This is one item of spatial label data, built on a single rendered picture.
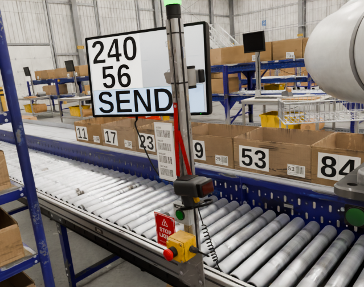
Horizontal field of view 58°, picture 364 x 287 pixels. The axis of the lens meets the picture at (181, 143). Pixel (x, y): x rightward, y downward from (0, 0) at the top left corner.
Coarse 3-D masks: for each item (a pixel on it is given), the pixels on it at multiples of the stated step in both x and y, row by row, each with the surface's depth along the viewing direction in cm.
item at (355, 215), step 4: (352, 208) 123; (356, 208) 122; (348, 212) 124; (352, 212) 123; (356, 212) 122; (360, 212) 121; (348, 216) 124; (352, 216) 123; (356, 216) 122; (360, 216) 121; (348, 220) 125; (352, 220) 123; (356, 220) 122; (360, 220) 121; (352, 224) 124; (356, 224) 123; (360, 224) 122
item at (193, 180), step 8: (184, 176) 101; (192, 176) 99; (176, 184) 99; (184, 184) 96; (192, 184) 94; (200, 184) 93; (208, 184) 95; (176, 192) 100; (184, 192) 97; (192, 192) 95; (200, 192) 93; (208, 192) 95; (184, 200) 100; (192, 200) 99; (184, 208) 100; (192, 208) 98
